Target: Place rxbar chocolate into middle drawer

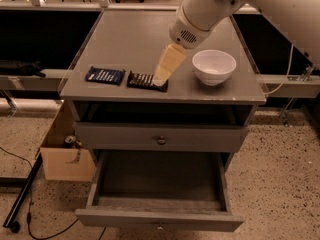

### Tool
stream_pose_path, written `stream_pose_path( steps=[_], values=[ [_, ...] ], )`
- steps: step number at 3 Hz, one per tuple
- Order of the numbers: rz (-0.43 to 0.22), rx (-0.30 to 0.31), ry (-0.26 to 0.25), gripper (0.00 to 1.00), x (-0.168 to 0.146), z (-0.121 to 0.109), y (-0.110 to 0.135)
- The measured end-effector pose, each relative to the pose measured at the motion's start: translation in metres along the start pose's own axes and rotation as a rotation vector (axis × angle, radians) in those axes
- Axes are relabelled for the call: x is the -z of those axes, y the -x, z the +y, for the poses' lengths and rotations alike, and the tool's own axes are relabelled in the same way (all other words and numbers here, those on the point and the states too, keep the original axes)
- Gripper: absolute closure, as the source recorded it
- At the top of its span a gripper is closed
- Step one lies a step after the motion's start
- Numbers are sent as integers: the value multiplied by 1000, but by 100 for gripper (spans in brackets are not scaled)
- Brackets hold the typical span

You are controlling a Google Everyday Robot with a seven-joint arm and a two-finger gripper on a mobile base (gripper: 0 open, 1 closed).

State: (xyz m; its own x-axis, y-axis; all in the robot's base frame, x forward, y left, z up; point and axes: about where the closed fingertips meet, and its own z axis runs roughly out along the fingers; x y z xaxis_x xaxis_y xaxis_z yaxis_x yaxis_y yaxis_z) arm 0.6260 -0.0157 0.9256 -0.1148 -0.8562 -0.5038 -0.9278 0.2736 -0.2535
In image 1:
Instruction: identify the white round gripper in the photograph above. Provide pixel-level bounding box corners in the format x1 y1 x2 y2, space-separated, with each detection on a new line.
152 7 211 86

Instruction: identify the dark chocolate rxbar wrapper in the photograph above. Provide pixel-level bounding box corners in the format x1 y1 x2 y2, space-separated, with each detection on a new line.
127 72 168 92

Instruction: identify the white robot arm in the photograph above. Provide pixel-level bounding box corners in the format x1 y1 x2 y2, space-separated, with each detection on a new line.
152 0 320 86

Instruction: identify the grey wooden drawer cabinet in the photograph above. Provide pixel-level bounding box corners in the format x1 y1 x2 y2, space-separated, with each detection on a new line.
59 9 267 172

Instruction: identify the brass drawer knob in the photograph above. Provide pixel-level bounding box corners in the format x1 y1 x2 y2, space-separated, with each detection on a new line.
157 136 166 145

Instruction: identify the closed grey top drawer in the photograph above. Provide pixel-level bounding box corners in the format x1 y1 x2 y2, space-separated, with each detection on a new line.
74 122 248 153

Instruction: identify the open grey middle drawer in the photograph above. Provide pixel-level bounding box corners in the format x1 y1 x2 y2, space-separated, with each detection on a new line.
76 151 244 232

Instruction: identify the white ceramic bowl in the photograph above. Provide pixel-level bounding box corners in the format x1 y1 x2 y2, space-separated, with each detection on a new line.
192 50 237 86

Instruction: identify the blue snack bar wrapper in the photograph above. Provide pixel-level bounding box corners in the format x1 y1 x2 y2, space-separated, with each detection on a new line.
85 67 126 85

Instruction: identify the metal can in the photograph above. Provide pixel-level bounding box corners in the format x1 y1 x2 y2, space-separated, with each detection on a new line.
64 135 76 145

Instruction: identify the cardboard box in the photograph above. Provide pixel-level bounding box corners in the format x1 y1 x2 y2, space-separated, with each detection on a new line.
40 103 96 182

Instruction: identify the black cloth on shelf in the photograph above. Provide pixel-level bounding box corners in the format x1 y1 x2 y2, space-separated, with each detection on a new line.
0 60 46 77

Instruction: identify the black metal floor bar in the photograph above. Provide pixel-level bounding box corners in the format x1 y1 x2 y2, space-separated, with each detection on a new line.
0 155 42 233

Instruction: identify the black floor cable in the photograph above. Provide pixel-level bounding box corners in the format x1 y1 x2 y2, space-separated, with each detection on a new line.
0 145 108 240

